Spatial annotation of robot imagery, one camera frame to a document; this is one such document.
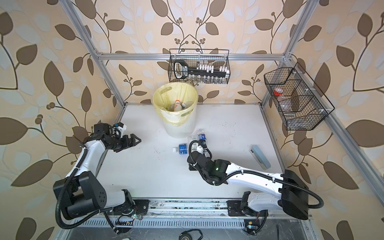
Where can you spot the red cap jar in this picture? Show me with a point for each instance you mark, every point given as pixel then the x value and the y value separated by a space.
pixel 278 92

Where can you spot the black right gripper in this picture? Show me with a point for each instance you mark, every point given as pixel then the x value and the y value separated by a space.
pixel 191 167

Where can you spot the black round object bottom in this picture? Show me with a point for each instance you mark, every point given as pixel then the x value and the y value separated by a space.
pixel 186 235

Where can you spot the clear bottle red cap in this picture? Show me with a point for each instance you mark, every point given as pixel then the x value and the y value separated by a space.
pixel 178 106

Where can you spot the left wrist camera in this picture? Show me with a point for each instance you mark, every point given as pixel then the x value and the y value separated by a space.
pixel 119 129

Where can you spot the small bottle blue cap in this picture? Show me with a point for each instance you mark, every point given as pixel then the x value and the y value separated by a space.
pixel 202 136

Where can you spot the black wire basket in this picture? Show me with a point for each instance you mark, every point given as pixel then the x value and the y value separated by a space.
pixel 216 57
pixel 304 105

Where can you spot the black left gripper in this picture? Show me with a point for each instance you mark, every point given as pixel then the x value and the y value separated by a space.
pixel 125 144

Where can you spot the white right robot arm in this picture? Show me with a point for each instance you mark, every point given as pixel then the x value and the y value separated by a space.
pixel 285 191

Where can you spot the clear bottle green white label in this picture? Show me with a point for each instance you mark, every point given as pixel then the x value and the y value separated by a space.
pixel 197 148

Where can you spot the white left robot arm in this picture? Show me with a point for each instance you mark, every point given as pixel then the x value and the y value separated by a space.
pixel 80 195

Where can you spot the light blue stapler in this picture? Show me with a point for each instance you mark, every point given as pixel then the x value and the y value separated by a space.
pixel 260 157

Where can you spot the small bottle blue label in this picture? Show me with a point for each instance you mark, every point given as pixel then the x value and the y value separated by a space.
pixel 181 149

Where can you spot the black wire basket right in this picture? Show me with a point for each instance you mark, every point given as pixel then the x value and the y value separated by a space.
pixel 304 105

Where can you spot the white bin yellow bag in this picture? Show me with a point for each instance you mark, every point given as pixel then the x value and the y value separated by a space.
pixel 177 124

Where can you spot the black wire basket back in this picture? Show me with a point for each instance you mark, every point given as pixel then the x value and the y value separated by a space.
pixel 216 57

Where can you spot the black bottle rack tool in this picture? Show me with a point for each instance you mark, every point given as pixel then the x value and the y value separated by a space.
pixel 183 71

